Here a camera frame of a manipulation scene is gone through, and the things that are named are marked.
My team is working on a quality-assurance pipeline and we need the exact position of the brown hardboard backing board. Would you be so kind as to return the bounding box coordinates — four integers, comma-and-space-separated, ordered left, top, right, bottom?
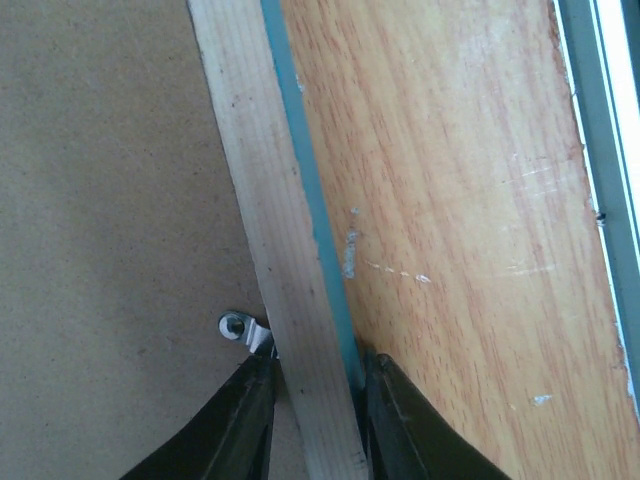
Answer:
0, 0, 311, 480

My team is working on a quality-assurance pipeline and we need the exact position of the metal retaining clip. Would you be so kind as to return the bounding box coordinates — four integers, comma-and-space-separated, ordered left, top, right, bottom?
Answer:
218, 311, 278, 358

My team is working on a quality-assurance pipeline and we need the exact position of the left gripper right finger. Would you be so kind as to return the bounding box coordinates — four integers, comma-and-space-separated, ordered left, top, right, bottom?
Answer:
363, 351, 507, 479

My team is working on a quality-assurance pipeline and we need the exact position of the teal picture frame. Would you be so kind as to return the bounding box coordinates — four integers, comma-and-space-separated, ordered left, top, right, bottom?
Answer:
189, 0, 369, 479

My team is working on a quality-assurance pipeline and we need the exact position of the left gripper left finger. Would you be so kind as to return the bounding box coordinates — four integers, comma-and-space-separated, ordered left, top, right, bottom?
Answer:
123, 355, 276, 479

